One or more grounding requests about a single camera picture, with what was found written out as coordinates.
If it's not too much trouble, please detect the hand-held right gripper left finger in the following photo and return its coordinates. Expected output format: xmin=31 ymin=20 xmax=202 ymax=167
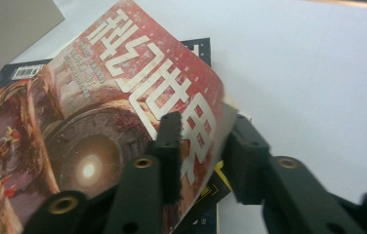
xmin=145 ymin=111 xmax=184 ymax=206

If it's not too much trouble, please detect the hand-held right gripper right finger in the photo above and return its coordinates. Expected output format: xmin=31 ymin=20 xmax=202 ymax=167
xmin=222 ymin=113 xmax=272 ymax=206

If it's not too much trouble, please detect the white snow scene magazine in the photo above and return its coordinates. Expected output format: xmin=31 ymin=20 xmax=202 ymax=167
xmin=215 ymin=108 xmax=254 ymax=234

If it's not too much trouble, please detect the red planet cover magazine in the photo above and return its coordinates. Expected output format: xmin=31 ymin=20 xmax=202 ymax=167
xmin=0 ymin=0 xmax=239 ymax=234

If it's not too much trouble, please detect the dark blue illustrated magazine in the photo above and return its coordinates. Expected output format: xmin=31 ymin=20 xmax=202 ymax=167
xmin=0 ymin=37 xmax=235 ymax=234

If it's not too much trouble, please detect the beige expanding book stand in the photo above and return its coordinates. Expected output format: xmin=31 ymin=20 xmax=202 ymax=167
xmin=0 ymin=0 xmax=66 ymax=73

